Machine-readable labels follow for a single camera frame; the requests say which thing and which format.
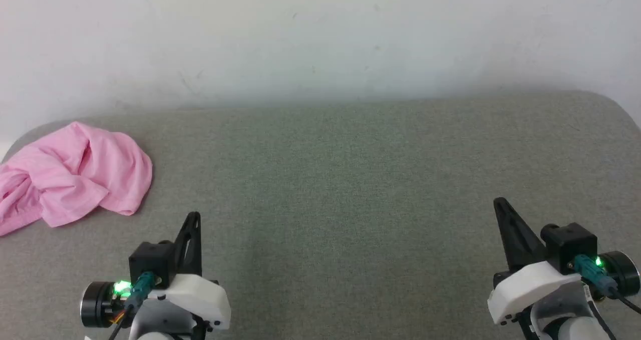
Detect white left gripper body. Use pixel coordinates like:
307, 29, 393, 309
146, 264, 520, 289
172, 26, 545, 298
80, 274, 231, 330

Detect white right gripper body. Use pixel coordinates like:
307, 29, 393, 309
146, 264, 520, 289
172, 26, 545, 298
488, 251, 641, 325

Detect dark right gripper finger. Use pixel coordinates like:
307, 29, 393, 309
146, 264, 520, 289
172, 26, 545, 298
493, 197, 547, 273

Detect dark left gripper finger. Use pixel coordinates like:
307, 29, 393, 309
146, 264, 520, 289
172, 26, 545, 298
173, 211, 202, 276

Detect pink cloth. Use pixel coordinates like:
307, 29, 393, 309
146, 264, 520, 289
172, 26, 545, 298
0, 121, 153, 237

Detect left camera cable teal plug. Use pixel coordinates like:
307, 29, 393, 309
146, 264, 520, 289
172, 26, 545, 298
108, 272, 161, 340

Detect camera cable teal plug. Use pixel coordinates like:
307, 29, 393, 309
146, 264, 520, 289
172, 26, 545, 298
573, 255, 641, 313
108, 272, 161, 340

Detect right camera cable teal plug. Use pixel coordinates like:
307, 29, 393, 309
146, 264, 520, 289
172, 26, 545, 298
573, 255, 641, 313

